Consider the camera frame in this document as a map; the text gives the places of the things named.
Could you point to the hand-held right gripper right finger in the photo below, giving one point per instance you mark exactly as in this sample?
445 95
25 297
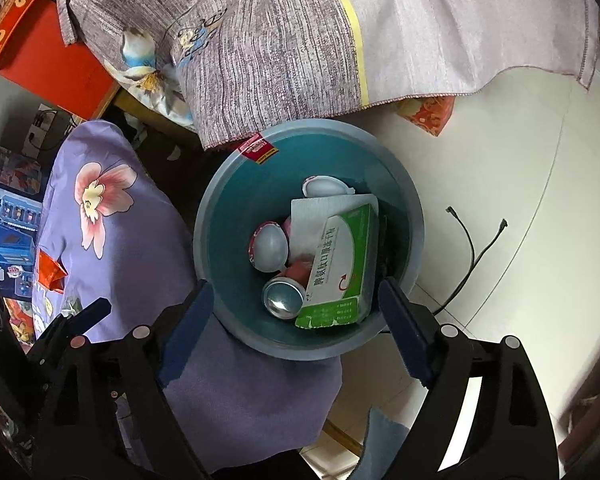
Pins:
405 335

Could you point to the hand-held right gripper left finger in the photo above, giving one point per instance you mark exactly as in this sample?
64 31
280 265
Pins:
180 340

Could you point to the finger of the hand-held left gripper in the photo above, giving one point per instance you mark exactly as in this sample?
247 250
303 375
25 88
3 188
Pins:
87 315

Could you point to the red snack packet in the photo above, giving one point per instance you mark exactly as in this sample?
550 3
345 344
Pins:
50 270

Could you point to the green white medicine box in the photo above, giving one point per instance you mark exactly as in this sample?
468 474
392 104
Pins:
340 265

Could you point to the red soda can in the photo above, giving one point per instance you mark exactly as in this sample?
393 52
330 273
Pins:
282 300

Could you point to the white plastic lid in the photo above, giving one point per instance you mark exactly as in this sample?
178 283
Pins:
325 187

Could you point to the teal round bin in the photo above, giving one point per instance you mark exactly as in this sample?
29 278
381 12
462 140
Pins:
260 185

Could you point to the orange cartoon print box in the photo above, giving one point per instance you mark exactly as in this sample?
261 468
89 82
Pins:
22 320

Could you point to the purple floral bed sheet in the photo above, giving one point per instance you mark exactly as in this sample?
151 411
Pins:
130 260

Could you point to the blue grey cloth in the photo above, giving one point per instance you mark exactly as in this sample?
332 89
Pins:
385 440

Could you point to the blue toy box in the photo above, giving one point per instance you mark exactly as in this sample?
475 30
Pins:
5 220

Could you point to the white power strip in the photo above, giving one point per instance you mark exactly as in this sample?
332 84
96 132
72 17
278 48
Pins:
45 130

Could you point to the red patterned packet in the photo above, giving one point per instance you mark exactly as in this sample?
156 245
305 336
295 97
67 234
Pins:
427 112

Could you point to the red gift bag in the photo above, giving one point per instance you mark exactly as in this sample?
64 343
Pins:
55 60

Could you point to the grey floral blanket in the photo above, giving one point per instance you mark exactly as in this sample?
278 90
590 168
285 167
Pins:
280 35

